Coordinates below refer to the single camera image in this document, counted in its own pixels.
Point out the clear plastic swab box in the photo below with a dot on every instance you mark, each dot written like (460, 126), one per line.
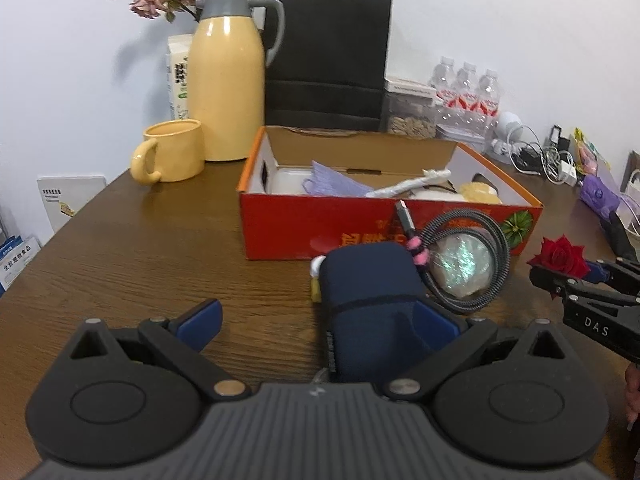
(288, 181)

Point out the white round camera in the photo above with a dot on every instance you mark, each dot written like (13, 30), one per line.
(506, 128)

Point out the yellow ceramic mug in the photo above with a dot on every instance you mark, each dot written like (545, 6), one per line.
(170, 152)

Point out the middle water bottle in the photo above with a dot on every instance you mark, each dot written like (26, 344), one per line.
(465, 88)

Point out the right water bottle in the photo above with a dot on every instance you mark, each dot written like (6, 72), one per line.
(486, 107)

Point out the orange red cardboard box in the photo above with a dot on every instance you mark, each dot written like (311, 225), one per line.
(280, 227)

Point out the person's hand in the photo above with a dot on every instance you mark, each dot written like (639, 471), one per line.
(632, 393)

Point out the blue white brochure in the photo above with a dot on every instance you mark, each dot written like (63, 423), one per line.
(16, 253)

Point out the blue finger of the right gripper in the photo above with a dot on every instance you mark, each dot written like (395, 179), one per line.
(597, 273)

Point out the clear seed container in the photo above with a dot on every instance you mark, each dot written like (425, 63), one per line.
(408, 108)

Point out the white cloth bag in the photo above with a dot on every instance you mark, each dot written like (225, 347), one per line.
(413, 186)

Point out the navy blue pouch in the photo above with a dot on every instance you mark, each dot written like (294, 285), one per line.
(367, 294)

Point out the white milk carton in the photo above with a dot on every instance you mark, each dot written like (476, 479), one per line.
(178, 48)

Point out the yellow white plush toy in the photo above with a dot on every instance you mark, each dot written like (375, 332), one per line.
(479, 190)

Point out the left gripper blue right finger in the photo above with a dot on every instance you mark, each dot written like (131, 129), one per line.
(434, 329)

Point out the water bottle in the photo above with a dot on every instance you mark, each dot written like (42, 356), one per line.
(486, 107)
(442, 80)
(465, 88)

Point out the yellow thermos jug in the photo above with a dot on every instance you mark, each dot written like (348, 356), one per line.
(226, 75)

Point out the left water bottle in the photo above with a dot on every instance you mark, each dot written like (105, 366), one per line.
(442, 80)

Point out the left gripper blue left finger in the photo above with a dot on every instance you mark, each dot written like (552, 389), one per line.
(200, 325)

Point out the black paper bag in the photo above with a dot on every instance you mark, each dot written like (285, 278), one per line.
(330, 70)

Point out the purple pouch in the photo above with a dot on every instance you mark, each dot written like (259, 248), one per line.
(598, 197)

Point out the red rose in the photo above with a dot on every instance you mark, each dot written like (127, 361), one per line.
(561, 256)

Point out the iridescent round compact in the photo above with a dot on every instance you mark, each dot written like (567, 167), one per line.
(461, 265)

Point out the purple cloth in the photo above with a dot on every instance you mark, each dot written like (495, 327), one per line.
(327, 182)

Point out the finger of the right gripper outside view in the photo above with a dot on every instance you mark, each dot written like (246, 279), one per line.
(555, 282)

